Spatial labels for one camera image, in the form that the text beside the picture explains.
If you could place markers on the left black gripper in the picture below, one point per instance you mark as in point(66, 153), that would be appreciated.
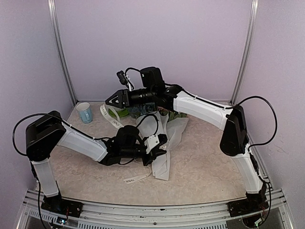
point(154, 153)

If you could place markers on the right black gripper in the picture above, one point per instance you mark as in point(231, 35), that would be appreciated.
point(121, 93)

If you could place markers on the blue hydrangea fake flower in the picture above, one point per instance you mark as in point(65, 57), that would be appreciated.
point(140, 110)

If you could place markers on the cream ribbon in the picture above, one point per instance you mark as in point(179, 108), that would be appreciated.
point(112, 119)

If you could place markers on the pink fake rose stem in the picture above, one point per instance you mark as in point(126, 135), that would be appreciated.
point(171, 114)

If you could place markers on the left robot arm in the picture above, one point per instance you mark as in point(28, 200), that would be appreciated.
point(50, 130)

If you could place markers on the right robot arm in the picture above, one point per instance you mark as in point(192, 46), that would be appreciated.
point(230, 119)

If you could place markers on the green plate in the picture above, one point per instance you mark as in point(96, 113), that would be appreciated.
point(113, 112)

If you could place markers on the light blue mug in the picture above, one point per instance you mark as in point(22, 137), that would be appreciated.
point(85, 113)

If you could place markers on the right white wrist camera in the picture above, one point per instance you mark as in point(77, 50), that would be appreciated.
point(124, 80)

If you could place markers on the aluminium front rail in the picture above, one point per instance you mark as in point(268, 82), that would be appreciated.
point(95, 215)

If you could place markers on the left aluminium frame post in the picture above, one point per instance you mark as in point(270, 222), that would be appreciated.
point(60, 50)

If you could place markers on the aluminium frame post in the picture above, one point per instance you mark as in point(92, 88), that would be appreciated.
point(246, 50)
point(60, 50)

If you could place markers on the right aluminium frame post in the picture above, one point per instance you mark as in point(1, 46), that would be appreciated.
point(246, 50)

